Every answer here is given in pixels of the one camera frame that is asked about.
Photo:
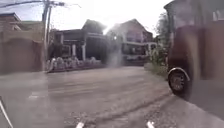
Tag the grey asphalt road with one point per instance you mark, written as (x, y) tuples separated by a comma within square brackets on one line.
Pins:
[(100, 90)]

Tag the pink building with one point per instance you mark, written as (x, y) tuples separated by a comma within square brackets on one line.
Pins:
[(133, 33)]

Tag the dark building with pillars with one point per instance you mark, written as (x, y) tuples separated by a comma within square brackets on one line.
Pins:
[(83, 40)]

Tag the bush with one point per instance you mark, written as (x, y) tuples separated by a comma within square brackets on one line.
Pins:
[(157, 56)]

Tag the pale low fence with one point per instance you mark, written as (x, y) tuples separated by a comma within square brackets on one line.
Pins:
[(66, 63)]

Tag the tree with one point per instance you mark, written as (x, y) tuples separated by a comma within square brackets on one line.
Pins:
[(163, 28)]

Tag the robot's own part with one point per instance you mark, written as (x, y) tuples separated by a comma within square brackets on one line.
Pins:
[(80, 125), (150, 124)]

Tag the pole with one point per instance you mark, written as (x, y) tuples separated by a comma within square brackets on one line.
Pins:
[(45, 33)]

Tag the dark red vehicle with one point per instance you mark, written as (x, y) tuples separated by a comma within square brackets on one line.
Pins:
[(200, 53)]

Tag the brown building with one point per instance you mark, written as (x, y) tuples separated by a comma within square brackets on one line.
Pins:
[(10, 22)]

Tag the brown wall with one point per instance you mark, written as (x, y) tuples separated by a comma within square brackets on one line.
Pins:
[(20, 53)]

